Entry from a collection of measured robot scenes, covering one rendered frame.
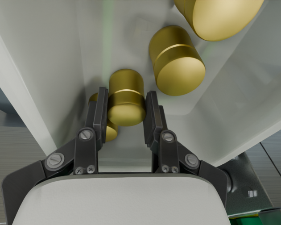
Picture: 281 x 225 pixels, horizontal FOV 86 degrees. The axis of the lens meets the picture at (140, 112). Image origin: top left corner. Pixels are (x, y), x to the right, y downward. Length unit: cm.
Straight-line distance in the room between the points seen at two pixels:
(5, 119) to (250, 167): 60
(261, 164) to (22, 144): 30
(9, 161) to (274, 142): 33
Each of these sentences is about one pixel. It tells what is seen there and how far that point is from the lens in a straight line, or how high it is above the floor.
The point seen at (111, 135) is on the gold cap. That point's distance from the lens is 16.
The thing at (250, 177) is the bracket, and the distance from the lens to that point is 20.
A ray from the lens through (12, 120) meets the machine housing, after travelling 59.
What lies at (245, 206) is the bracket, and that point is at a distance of 21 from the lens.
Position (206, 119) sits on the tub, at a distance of 19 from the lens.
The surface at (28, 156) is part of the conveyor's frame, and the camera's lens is 26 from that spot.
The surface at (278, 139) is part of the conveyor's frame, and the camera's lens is 25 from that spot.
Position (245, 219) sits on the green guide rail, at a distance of 29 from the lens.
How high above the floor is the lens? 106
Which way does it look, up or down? 39 degrees down
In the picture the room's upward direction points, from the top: 175 degrees clockwise
